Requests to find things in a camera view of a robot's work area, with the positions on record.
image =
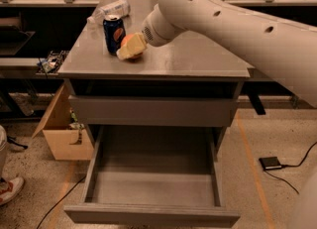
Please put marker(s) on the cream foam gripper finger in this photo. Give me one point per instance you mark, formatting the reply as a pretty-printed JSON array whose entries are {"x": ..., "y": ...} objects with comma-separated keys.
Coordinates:
[{"x": 132, "y": 47}]

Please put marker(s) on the orange fruit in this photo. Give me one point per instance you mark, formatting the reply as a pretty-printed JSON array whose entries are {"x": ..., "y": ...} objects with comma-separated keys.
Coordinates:
[{"x": 130, "y": 41}]

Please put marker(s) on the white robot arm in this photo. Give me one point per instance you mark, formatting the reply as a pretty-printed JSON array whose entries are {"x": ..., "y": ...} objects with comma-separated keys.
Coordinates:
[{"x": 284, "y": 50}]

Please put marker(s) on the grey drawer cabinet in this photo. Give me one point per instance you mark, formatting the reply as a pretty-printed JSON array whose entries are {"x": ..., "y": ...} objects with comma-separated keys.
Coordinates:
[{"x": 189, "y": 67}]

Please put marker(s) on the closed grey top drawer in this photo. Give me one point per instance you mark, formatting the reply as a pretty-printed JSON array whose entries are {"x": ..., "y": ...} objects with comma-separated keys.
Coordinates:
[{"x": 142, "y": 111}]

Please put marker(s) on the open grey middle drawer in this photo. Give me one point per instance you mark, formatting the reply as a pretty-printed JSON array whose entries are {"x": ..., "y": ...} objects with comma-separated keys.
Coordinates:
[{"x": 161, "y": 176}]

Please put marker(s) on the blue Pepsi can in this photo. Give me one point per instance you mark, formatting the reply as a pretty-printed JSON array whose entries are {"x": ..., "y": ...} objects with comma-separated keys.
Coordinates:
[{"x": 114, "y": 31}]

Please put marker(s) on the clear plastic water bottle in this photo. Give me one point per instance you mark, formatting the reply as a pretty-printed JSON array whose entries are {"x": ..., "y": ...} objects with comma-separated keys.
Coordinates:
[{"x": 117, "y": 9}]

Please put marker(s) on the cardboard box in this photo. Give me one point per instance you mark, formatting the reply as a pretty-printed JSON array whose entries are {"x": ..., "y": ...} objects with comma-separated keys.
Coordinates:
[{"x": 65, "y": 142}]

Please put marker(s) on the black foot pedal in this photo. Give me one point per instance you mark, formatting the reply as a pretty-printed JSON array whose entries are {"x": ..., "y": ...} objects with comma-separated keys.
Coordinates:
[{"x": 270, "y": 163}]

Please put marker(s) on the red white sneaker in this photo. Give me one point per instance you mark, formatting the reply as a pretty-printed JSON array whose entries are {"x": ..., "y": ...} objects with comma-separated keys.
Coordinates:
[{"x": 10, "y": 189}]

